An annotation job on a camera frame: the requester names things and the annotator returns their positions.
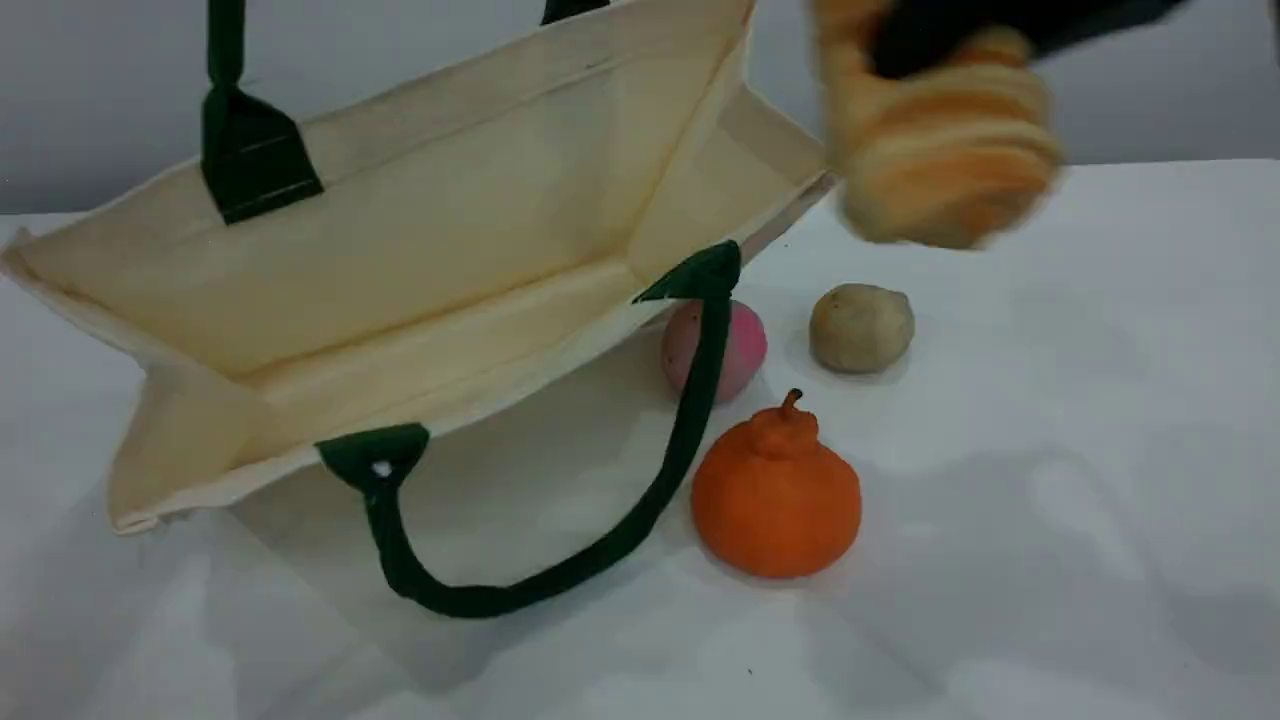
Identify brown potato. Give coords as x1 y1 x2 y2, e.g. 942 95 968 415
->
808 283 916 376

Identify pink peach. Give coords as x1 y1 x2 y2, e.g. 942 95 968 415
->
660 298 769 406

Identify white canvas bag green handles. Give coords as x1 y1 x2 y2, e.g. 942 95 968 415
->
0 0 836 619

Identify orange tangerine with stem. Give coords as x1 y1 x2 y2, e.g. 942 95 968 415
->
690 388 863 581

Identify long striped bread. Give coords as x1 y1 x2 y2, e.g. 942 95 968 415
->
812 0 1063 251

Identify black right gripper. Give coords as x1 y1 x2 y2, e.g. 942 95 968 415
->
868 0 1193 83

